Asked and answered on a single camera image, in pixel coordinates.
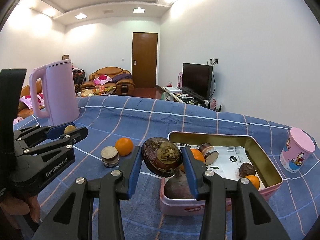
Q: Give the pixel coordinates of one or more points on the white tv stand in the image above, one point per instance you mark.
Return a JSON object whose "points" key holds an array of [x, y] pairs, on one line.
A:
{"points": [[176, 95]]}

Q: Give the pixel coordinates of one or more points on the orange leather sofa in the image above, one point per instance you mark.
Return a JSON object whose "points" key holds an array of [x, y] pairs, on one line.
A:
{"points": [[111, 77]]}

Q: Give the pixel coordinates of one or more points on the cluttered coffee table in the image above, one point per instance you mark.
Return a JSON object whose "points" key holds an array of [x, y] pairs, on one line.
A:
{"points": [[100, 91]]}

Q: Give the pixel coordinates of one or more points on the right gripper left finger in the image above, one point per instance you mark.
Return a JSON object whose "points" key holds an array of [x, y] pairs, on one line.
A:
{"points": [[71, 217]]}

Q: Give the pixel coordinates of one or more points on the pink cartoon cup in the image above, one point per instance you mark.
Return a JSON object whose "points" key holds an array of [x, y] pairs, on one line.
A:
{"points": [[298, 147]]}

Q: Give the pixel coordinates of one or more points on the large purple passion fruit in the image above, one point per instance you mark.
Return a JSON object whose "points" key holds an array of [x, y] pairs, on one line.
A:
{"points": [[161, 156]]}

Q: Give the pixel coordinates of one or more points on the brown wooden door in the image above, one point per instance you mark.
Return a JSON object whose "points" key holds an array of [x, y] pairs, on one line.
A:
{"points": [[144, 59]]}

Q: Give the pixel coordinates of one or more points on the sugarcane piece pale end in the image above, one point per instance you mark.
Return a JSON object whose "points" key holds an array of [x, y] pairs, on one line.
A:
{"points": [[110, 156]]}

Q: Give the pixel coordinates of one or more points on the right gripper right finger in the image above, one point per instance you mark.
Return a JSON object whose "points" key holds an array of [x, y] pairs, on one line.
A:
{"points": [[252, 217]]}

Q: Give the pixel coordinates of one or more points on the blue plaid tablecloth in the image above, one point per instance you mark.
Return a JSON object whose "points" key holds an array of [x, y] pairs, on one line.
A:
{"points": [[108, 118]]}

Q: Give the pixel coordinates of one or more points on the pink electric kettle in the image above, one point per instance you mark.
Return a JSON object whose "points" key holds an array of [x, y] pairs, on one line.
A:
{"points": [[60, 103]]}

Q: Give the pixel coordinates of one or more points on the small dark passion fruit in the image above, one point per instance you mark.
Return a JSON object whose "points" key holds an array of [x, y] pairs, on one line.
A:
{"points": [[246, 169]]}

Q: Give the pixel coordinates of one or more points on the black television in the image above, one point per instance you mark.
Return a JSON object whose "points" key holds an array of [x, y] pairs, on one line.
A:
{"points": [[197, 80]]}

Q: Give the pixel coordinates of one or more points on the person's left hand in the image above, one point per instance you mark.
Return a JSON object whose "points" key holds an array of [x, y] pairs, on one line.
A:
{"points": [[16, 207]]}

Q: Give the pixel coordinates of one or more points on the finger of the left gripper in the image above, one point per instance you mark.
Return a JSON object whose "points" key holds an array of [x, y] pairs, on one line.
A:
{"points": [[25, 138], [48, 145]]}

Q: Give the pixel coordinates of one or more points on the pink rectangular tin box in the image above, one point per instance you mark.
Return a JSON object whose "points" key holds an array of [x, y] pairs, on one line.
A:
{"points": [[267, 171]]}

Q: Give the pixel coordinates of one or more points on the small brown kiwi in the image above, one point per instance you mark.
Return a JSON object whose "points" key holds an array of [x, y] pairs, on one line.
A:
{"points": [[69, 129]]}

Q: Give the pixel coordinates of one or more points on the dark sugarcane piece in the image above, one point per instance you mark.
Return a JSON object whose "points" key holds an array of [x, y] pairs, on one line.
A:
{"points": [[209, 153]]}

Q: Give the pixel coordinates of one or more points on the printed paper in tin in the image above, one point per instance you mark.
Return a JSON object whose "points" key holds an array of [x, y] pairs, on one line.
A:
{"points": [[228, 162]]}

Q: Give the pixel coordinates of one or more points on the orange tangerine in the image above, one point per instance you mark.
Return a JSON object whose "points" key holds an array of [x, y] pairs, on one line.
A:
{"points": [[197, 155], [254, 180], [124, 146]]}

